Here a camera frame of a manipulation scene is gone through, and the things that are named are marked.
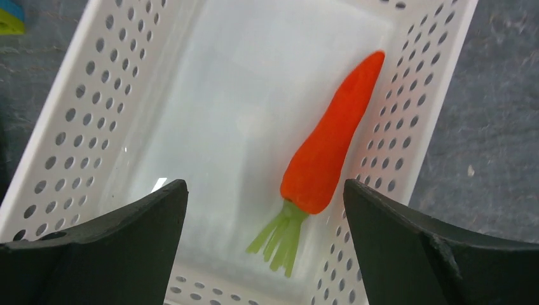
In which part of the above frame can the multicolour brick stack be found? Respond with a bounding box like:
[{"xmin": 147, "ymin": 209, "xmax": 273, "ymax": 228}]
[{"xmin": 1, "ymin": 0, "xmax": 25, "ymax": 36}]

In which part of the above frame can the orange carrot toy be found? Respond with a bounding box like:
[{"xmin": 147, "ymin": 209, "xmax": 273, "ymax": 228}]
[{"xmin": 245, "ymin": 50, "xmax": 386, "ymax": 278}]

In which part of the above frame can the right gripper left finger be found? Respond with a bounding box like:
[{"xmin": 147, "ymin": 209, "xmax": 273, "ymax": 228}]
[{"xmin": 1, "ymin": 179, "xmax": 188, "ymax": 304}]

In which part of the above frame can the white perforated basket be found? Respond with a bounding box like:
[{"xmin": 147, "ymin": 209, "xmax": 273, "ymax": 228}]
[{"xmin": 1, "ymin": 1, "xmax": 477, "ymax": 304}]

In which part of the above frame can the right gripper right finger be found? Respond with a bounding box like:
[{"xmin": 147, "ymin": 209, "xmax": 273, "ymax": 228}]
[{"xmin": 343, "ymin": 179, "xmax": 538, "ymax": 304}]

